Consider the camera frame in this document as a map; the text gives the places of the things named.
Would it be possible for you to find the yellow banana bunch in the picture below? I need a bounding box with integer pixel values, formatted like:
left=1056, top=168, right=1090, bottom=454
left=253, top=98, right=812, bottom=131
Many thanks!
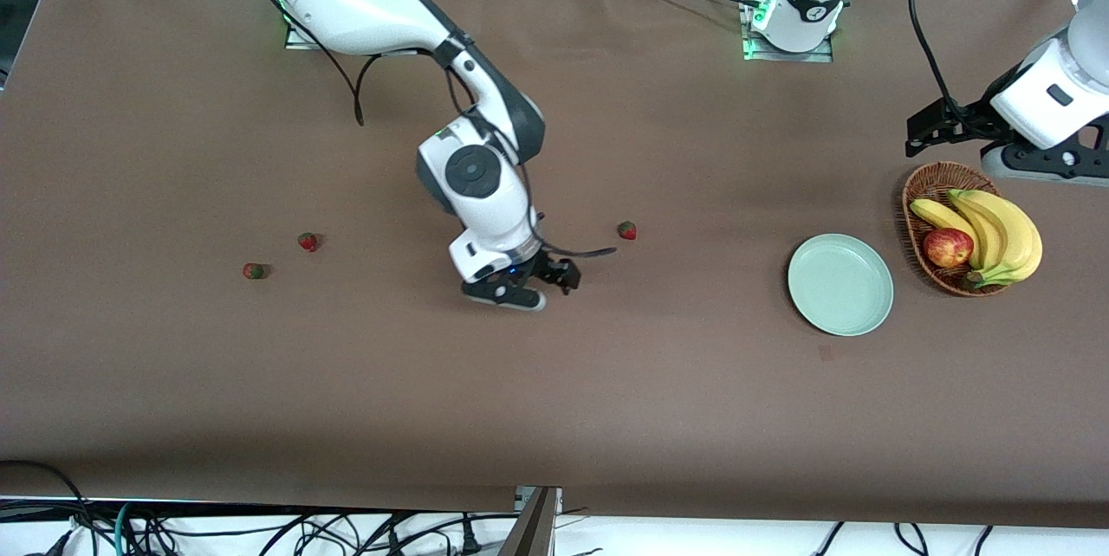
left=909, top=189, right=1044, bottom=289

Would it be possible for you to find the pale green round plate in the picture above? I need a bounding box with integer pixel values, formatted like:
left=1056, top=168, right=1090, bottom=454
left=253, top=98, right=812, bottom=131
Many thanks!
left=787, top=233, right=894, bottom=338

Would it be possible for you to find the teal cable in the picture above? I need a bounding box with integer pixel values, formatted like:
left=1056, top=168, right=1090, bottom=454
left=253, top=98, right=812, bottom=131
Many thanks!
left=113, top=501, right=141, bottom=556

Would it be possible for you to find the red apple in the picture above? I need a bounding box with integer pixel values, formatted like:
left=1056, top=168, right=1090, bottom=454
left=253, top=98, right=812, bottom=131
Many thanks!
left=922, top=228, right=975, bottom=269

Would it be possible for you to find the brown wicker basket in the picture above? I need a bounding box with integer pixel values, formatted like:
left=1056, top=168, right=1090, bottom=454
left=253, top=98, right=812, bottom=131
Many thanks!
left=901, top=160, right=1015, bottom=298

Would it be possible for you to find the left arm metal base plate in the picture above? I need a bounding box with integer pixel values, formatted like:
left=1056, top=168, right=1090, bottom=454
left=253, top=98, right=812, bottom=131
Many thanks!
left=738, top=0, right=835, bottom=64

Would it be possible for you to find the thick black looped cable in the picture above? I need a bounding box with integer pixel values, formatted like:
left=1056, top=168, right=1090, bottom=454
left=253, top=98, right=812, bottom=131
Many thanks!
left=0, top=459, right=98, bottom=556

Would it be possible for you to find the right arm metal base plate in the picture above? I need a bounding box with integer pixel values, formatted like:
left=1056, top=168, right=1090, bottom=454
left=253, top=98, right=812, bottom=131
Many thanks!
left=284, top=15, right=386, bottom=55

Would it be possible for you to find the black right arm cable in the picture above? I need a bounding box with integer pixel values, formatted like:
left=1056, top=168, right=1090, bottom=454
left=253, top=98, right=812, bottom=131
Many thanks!
left=276, top=0, right=619, bottom=261

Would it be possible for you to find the dark angled support beam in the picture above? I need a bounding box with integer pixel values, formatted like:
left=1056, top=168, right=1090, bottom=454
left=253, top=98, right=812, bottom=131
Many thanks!
left=498, top=487, right=560, bottom=556

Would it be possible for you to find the brown table cover sheet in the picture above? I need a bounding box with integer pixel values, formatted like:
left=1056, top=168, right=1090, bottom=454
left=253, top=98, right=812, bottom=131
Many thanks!
left=0, top=0, right=1109, bottom=531

